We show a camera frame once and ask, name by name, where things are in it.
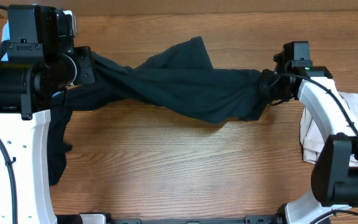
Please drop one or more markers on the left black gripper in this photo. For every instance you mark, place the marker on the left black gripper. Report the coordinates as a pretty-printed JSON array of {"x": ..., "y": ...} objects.
[{"x": 84, "y": 56}]

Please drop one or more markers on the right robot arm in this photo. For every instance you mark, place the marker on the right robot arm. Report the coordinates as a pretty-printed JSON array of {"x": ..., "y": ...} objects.
[{"x": 334, "y": 179}]

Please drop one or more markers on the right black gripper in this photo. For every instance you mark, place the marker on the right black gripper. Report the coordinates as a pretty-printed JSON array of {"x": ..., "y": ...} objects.
[{"x": 268, "y": 83}]

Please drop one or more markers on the folded white shirt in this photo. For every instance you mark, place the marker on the folded white shirt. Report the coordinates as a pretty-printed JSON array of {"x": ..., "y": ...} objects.
[{"x": 312, "y": 139}]

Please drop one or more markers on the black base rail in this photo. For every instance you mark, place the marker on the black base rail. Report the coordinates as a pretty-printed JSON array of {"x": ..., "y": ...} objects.
[{"x": 106, "y": 218}]

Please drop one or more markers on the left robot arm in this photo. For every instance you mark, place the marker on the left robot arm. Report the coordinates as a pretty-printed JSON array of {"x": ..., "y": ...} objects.
[{"x": 38, "y": 60}]

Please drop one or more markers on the black t-shirt white letters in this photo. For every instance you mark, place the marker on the black t-shirt white letters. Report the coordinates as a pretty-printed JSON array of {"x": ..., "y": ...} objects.
[{"x": 181, "y": 79}]

